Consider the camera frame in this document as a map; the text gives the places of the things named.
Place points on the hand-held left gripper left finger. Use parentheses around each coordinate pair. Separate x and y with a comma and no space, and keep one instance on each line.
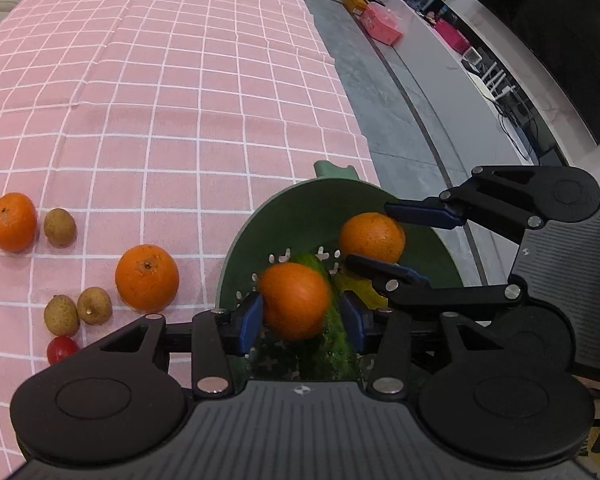
(247,322)

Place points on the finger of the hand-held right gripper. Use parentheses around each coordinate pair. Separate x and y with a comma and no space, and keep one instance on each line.
(421,213)
(381,271)

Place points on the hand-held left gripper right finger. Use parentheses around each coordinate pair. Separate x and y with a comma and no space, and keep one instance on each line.
(353,328)

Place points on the orange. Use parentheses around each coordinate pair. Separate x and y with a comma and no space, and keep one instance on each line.
(371,237)
(13,221)
(146,277)
(294,302)

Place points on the green colander bowl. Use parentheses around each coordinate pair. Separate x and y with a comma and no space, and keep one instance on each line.
(290,210)

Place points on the green cucumber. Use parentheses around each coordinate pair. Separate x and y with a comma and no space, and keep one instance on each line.
(338,347)

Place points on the yellow fruit piece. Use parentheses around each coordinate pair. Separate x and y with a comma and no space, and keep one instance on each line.
(363,291)

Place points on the white router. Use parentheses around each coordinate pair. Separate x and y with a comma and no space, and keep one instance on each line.
(495,85)

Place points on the brown longan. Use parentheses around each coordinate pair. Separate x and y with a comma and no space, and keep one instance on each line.
(60,315)
(94,306)
(59,227)

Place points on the white television cabinet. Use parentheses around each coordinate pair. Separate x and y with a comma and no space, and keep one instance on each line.
(422,50)

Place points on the small white device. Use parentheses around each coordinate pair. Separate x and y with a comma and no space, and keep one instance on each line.
(475,57)

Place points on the magenta box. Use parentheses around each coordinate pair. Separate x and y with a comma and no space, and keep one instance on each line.
(452,36)

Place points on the red cherry tomato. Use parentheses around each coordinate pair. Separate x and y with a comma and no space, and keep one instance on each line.
(61,350)

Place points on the pink box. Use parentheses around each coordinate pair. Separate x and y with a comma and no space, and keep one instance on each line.
(381,22)

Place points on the black television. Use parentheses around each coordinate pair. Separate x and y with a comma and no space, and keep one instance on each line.
(555,35)

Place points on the orange box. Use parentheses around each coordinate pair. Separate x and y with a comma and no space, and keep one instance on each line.
(355,0)

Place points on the pink checked tablecloth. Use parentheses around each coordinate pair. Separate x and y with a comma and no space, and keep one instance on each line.
(180,85)

